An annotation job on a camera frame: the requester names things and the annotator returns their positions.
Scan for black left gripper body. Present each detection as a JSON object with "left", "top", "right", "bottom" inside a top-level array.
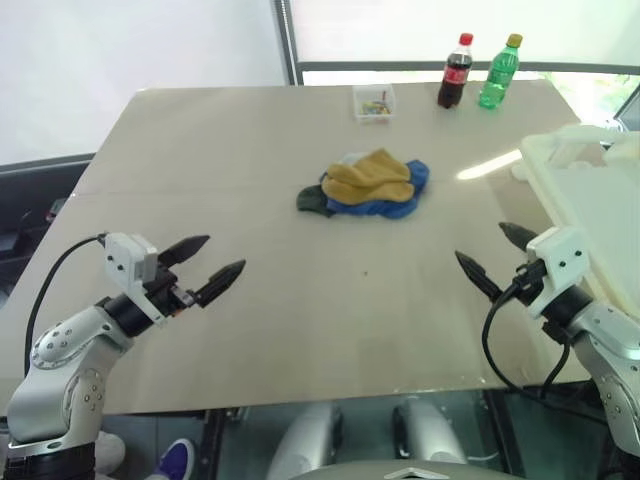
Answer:
[{"left": 143, "top": 258, "right": 205, "bottom": 320}]

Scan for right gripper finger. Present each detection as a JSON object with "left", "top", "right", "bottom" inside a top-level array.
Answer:
[
  {"left": 498, "top": 221, "right": 539, "bottom": 252},
  {"left": 454, "top": 250, "right": 502, "bottom": 302}
]

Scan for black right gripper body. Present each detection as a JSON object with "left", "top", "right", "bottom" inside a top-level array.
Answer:
[{"left": 499, "top": 258, "right": 548, "bottom": 307}]

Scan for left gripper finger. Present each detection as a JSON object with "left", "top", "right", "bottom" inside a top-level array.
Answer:
[
  {"left": 158, "top": 234, "right": 212, "bottom": 267},
  {"left": 193, "top": 258, "right": 248, "bottom": 308}
]

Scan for white plastic bin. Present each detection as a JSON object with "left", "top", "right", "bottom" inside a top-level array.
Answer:
[{"left": 510, "top": 124, "right": 640, "bottom": 322}]

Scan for small clear plastic box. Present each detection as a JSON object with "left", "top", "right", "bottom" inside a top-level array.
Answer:
[{"left": 351, "top": 83, "right": 399, "bottom": 122}]

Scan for blue cloth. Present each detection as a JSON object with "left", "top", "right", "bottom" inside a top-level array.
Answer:
[{"left": 326, "top": 159, "right": 432, "bottom": 222}]

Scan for dark green cloth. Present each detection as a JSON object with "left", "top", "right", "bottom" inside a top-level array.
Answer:
[{"left": 295, "top": 183, "right": 335, "bottom": 219}]

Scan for yellow cloth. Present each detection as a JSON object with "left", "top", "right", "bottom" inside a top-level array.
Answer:
[
  {"left": 326, "top": 147, "right": 412, "bottom": 187},
  {"left": 320, "top": 176, "right": 416, "bottom": 207}
]

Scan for black table leg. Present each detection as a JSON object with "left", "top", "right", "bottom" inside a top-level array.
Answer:
[{"left": 200, "top": 408, "right": 227, "bottom": 480}]

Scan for green soda bottle yellow cap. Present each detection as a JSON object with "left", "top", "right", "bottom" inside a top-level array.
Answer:
[{"left": 478, "top": 32, "right": 525, "bottom": 111}]

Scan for silver robot right leg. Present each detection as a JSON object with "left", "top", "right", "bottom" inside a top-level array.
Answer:
[{"left": 391, "top": 396, "right": 470, "bottom": 467}]

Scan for silver robot leg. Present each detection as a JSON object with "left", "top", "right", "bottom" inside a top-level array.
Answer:
[
  {"left": 391, "top": 396, "right": 470, "bottom": 467},
  {"left": 266, "top": 401, "right": 345, "bottom": 480}
]

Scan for purple shoe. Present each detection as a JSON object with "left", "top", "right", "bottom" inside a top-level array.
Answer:
[{"left": 157, "top": 437, "right": 197, "bottom": 480}]

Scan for grey white shoe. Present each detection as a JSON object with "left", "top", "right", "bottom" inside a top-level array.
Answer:
[{"left": 93, "top": 430, "right": 127, "bottom": 477}]

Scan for cola bottle red cap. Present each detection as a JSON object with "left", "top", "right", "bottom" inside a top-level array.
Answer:
[{"left": 436, "top": 32, "right": 475, "bottom": 110}]

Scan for silver robot left leg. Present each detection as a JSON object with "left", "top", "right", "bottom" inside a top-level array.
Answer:
[{"left": 266, "top": 401, "right": 345, "bottom": 480}]

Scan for dark robot torso front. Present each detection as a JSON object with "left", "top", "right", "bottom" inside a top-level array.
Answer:
[{"left": 298, "top": 460, "right": 504, "bottom": 480}]

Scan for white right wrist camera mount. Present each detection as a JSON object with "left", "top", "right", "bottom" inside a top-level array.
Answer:
[{"left": 525, "top": 225, "right": 587, "bottom": 321}]

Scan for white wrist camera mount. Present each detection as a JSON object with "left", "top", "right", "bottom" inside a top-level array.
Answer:
[
  {"left": 525, "top": 225, "right": 587, "bottom": 321},
  {"left": 103, "top": 231, "right": 169, "bottom": 329}
]

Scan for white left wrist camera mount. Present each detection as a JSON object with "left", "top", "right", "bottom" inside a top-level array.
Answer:
[{"left": 103, "top": 231, "right": 169, "bottom": 329}]

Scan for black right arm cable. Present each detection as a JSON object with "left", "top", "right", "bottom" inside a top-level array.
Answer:
[{"left": 481, "top": 263, "right": 572, "bottom": 400}]

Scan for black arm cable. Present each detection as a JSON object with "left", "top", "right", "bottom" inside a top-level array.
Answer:
[
  {"left": 481, "top": 263, "right": 572, "bottom": 400},
  {"left": 24, "top": 233, "right": 109, "bottom": 377}
]

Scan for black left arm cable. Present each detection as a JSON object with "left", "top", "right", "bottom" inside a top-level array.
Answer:
[{"left": 24, "top": 233, "right": 109, "bottom": 377}]

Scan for grey metal window post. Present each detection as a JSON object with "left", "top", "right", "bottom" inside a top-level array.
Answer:
[{"left": 271, "top": 0, "right": 305, "bottom": 87}]

